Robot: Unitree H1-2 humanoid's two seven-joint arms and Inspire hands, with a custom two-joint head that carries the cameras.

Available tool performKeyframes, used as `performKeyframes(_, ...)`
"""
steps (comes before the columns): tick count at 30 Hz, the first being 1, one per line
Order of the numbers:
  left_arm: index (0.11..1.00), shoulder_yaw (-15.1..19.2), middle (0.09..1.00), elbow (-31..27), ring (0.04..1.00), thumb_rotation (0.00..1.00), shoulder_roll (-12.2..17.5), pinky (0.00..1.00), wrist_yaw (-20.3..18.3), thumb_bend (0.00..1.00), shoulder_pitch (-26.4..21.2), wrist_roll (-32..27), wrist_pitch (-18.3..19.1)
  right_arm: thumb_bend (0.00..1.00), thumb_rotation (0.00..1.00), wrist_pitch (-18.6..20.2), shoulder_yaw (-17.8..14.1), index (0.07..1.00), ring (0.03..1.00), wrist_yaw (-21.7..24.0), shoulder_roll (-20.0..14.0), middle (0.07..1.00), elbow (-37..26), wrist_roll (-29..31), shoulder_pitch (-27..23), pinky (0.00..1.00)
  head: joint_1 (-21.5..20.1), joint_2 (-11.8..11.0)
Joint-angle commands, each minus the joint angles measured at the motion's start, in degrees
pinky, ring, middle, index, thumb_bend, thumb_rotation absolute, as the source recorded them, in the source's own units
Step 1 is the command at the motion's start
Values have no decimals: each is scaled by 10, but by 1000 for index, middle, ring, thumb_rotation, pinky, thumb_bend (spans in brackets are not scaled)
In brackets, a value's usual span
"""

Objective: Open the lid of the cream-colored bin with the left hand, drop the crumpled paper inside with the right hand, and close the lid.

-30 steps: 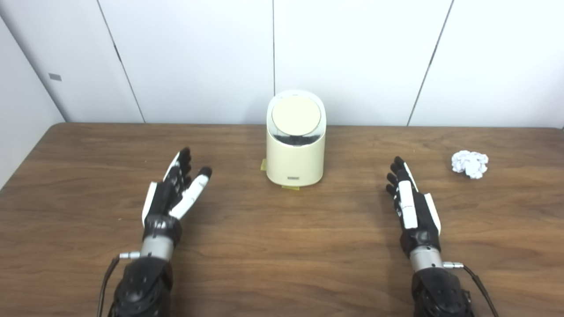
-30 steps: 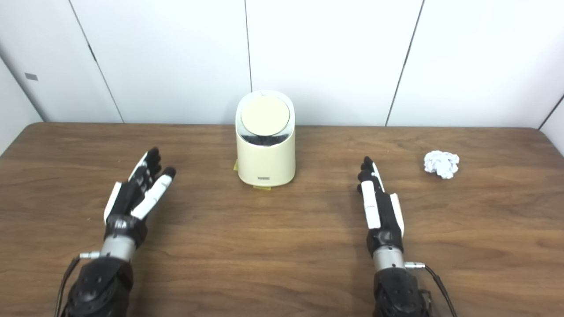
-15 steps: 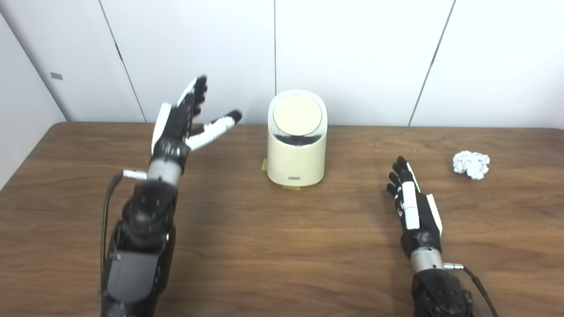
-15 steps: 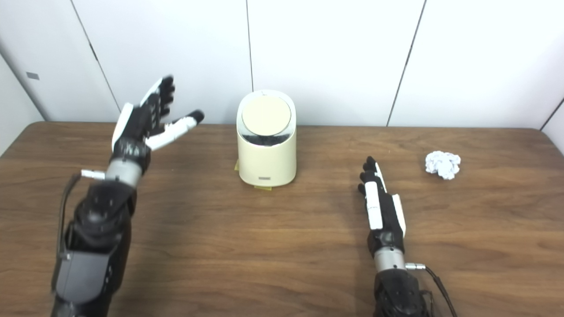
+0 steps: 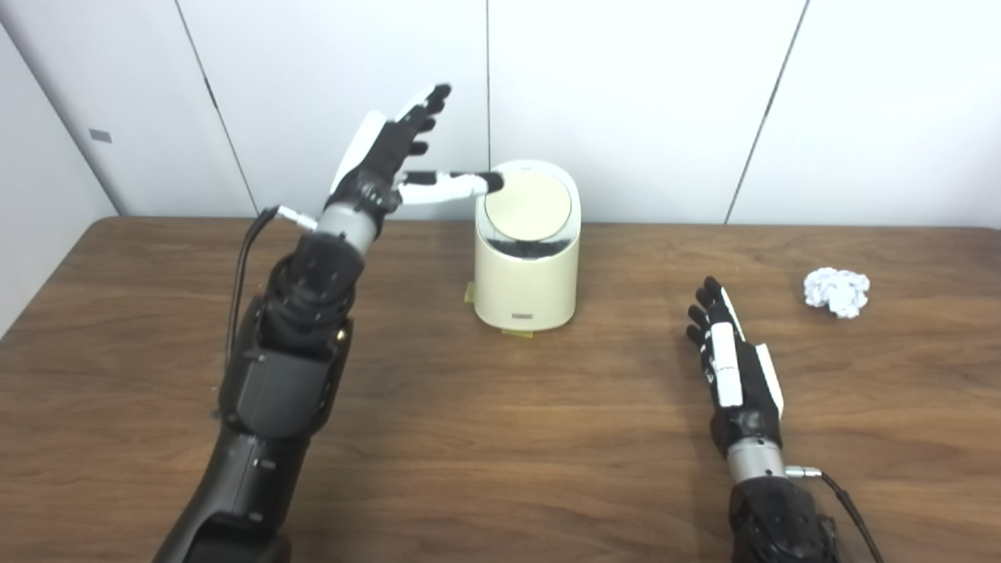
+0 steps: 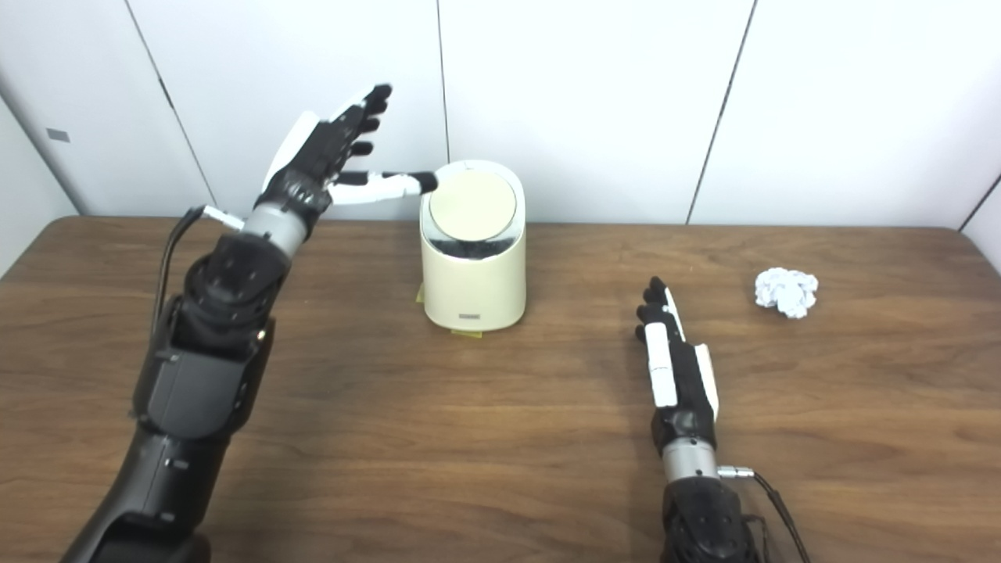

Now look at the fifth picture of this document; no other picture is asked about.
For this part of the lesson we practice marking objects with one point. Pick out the cream-colored desktop bin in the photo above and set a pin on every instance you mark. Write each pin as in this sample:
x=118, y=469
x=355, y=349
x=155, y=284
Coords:
x=524, y=285

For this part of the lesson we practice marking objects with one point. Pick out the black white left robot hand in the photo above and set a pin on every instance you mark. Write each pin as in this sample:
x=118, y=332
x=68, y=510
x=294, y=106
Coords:
x=383, y=160

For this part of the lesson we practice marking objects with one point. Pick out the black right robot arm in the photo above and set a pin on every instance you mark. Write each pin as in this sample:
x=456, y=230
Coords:
x=774, y=516

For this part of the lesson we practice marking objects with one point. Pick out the round cream bin lid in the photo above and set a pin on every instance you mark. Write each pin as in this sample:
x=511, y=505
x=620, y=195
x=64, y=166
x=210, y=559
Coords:
x=528, y=207

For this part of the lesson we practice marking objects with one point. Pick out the white paper ball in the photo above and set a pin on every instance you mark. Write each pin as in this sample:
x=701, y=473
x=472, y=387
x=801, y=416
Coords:
x=837, y=293

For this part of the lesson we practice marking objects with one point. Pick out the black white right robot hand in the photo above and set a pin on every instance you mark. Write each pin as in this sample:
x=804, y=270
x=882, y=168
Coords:
x=751, y=395

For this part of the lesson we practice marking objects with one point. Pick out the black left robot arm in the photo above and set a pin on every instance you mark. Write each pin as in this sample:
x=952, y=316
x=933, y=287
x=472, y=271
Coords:
x=281, y=391

